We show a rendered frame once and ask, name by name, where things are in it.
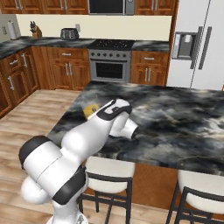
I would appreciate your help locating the wooden base cupboards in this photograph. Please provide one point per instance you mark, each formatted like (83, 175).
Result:
(17, 75)
(64, 70)
(149, 68)

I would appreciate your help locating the white wall socket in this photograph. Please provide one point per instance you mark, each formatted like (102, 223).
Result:
(4, 30)
(78, 28)

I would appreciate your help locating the yellow cup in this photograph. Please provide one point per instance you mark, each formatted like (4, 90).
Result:
(88, 110)

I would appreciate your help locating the white cushioned bar stool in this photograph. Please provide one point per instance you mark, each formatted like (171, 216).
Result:
(201, 186)
(109, 170)

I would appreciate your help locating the white paper towel roll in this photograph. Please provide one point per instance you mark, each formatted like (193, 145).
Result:
(12, 30)

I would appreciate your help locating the wooden wall cupboards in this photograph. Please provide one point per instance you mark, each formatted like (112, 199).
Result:
(154, 6)
(43, 5)

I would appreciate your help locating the wooden knife block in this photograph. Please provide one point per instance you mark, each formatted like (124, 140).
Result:
(36, 32)

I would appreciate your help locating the wooden kitchen island base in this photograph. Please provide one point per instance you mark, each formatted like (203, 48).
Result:
(154, 183)

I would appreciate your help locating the white double-door fridge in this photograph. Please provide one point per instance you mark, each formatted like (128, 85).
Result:
(192, 17)

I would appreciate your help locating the dark grey toaster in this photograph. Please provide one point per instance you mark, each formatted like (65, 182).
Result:
(69, 34)

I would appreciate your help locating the grey microwave oven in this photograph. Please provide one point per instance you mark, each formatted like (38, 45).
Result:
(106, 6)

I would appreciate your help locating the grey oven with hob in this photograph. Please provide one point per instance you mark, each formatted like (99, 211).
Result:
(110, 57)

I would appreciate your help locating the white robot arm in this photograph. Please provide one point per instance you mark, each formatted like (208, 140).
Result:
(73, 140)

